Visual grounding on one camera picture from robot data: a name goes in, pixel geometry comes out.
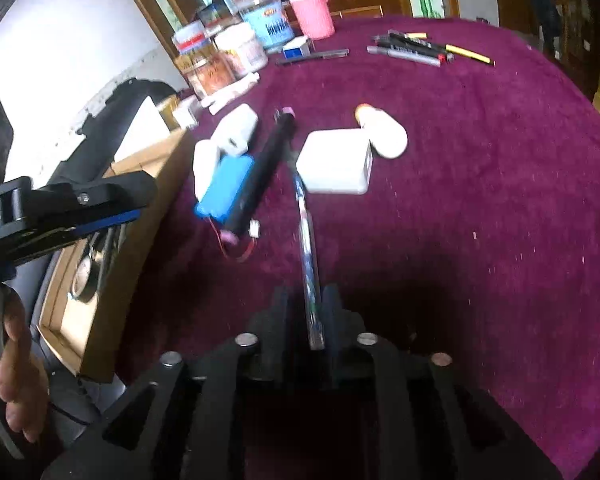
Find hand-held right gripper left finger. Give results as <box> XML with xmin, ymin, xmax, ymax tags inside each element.
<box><xmin>40</xmin><ymin>285</ymin><xmax>310</xmax><ymax>480</ymax></box>

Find yellow pen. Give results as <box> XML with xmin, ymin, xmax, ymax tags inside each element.
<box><xmin>445</xmin><ymin>43</ymin><xmax>496</xmax><ymax>66</ymax></box>

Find purple tablecloth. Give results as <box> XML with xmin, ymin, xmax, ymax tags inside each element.
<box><xmin>115</xmin><ymin>15</ymin><xmax>600</xmax><ymax>480</ymax></box>

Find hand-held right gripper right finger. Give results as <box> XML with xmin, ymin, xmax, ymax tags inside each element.
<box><xmin>319</xmin><ymin>284</ymin><xmax>565</xmax><ymax>480</ymax></box>

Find cardboard box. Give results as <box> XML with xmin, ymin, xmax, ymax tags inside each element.
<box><xmin>36</xmin><ymin>127</ymin><xmax>196</xmax><ymax>384</ymax></box>

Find black cylinder pink caps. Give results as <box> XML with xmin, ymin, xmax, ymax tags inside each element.
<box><xmin>222</xmin><ymin>106</ymin><xmax>297</xmax><ymax>247</ymax></box>

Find white flat carton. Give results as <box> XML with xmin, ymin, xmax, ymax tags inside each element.
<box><xmin>114</xmin><ymin>96</ymin><xmax>172</xmax><ymax>162</ymax></box>

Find black pen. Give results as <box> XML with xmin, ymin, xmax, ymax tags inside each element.
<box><xmin>275</xmin><ymin>48</ymin><xmax>350</xmax><ymax>66</ymax></box>

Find white charger plug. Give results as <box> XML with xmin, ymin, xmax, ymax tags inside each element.
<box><xmin>215</xmin><ymin>104</ymin><xmax>259</xmax><ymax>157</ymax></box>

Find small blue white box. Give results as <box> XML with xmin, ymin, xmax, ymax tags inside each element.
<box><xmin>282</xmin><ymin>36</ymin><xmax>314</xmax><ymax>60</ymax></box>

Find clear pen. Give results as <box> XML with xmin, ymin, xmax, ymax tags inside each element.
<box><xmin>289</xmin><ymin>157</ymin><xmax>327</xmax><ymax>352</ymax></box>

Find white bottle orange cap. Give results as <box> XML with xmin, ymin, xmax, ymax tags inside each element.
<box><xmin>355</xmin><ymin>103</ymin><xmax>409</xmax><ymax>160</ymax></box>

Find white round tub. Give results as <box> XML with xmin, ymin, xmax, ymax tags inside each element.
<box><xmin>215</xmin><ymin>27</ymin><xmax>269</xmax><ymax>79</ymax></box>

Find blue battery pack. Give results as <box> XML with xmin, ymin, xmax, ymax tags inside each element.
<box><xmin>194</xmin><ymin>155</ymin><xmax>261</xmax><ymax>263</ymax></box>

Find orange contents jar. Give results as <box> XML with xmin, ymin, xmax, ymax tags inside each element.
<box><xmin>187</xmin><ymin>54</ymin><xmax>242</xmax><ymax>100</ymax></box>

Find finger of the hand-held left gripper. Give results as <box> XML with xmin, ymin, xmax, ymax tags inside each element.
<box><xmin>0</xmin><ymin>227</ymin><xmax>106</xmax><ymax>283</ymax></box>
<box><xmin>30</xmin><ymin>172</ymin><xmax>159</xmax><ymax>237</ymax></box>

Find round metal object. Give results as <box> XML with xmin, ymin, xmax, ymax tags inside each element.
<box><xmin>70</xmin><ymin>252</ymin><xmax>102</xmax><ymax>304</ymax></box>

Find clear jar red band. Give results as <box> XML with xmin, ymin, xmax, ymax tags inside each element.
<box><xmin>172</xmin><ymin>22</ymin><xmax>207</xmax><ymax>57</ymax></box>

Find pink cup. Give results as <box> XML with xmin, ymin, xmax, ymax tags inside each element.
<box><xmin>290</xmin><ymin>0</ymin><xmax>337</xmax><ymax>41</ymax></box>

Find person's left hand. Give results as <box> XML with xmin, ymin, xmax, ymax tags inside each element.
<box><xmin>0</xmin><ymin>287</ymin><xmax>52</xmax><ymax>444</ymax></box>

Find white square power adapter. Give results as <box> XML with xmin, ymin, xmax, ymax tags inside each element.
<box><xmin>296</xmin><ymin>130</ymin><xmax>374</xmax><ymax>196</ymax></box>

